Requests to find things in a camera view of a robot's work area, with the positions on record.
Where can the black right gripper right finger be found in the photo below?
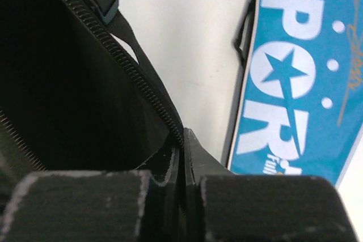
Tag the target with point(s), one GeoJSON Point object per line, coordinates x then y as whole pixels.
{"type": "Point", "coordinates": [222, 206]}

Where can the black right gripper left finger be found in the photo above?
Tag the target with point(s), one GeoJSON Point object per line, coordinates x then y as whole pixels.
{"type": "Point", "coordinates": [137, 205]}

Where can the black racket bag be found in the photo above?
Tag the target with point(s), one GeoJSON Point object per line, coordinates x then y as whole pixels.
{"type": "Point", "coordinates": [79, 93]}

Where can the blue racket bag cover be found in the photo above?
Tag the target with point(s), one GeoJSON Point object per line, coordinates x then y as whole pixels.
{"type": "Point", "coordinates": [300, 108]}

